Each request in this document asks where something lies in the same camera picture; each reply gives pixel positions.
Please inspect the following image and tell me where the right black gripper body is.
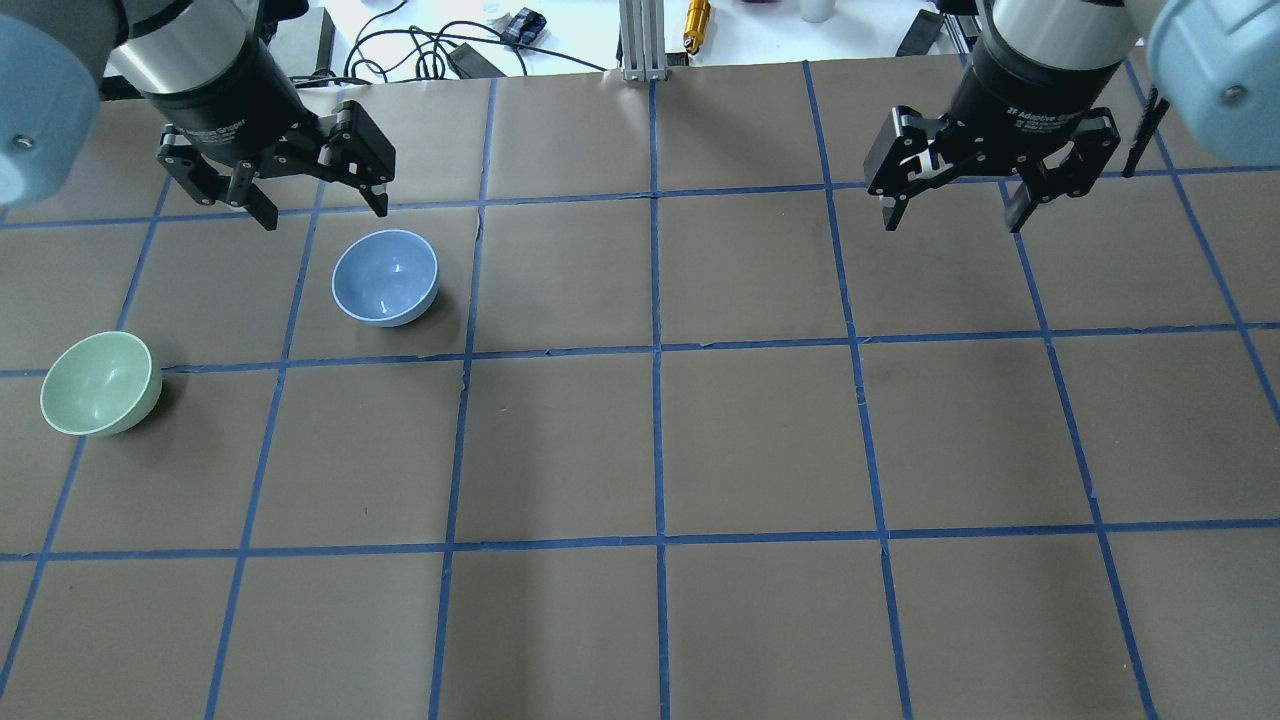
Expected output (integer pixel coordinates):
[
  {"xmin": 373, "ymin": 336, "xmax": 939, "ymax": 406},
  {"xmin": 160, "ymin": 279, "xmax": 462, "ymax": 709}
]
[{"xmin": 931, "ymin": 40, "xmax": 1117, "ymax": 176}]

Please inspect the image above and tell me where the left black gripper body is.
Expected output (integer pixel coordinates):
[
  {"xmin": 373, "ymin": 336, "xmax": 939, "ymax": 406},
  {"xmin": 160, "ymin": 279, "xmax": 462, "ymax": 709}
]
[{"xmin": 145, "ymin": 40, "xmax": 346, "ymax": 186}]

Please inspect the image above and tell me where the green bowl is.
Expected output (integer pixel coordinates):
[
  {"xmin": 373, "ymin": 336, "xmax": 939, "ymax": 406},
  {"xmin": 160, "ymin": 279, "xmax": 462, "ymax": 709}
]
[{"xmin": 38, "ymin": 331, "xmax": 163, "ymax": 437}]

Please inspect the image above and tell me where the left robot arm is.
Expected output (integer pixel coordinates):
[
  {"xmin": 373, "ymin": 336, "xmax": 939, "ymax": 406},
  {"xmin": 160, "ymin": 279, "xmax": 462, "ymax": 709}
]
[{"xmin": 1, "ymin": 1, "xmax": 396, "ymax": 231}]

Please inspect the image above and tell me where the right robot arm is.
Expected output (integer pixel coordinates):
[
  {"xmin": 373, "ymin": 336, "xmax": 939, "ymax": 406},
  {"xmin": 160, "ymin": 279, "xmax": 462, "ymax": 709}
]
[{"xmin": 864, "ymin": 1, "xmax": 1279, "ymax": 232}]

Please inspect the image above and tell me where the blue bowl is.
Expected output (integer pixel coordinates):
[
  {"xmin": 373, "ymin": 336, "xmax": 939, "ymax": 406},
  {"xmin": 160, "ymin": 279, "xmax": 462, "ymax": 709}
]
[{"xmin": 330, "ymin": 229, "xmax": 440, "ymax": 328}]

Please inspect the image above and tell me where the black power adapter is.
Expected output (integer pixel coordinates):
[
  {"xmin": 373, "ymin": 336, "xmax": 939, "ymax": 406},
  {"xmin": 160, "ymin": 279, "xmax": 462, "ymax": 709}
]
[{"xmin": 445, "ymin": 44, "xmax": 506, "ymax": 79}]

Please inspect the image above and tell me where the black cable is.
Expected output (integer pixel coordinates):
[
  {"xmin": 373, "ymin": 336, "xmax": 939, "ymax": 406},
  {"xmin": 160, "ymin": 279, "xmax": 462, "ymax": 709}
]
[{"xmin": 291, "ymin": 0, "xmax": 607, "ymax": 88}]

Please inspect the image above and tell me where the aluminium frame post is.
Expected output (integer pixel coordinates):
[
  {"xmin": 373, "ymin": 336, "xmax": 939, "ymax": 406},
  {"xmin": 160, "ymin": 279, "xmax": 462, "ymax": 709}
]
[{"xmin": 618, "ymin": 0, "xmax": 668, "ymax": 83}]

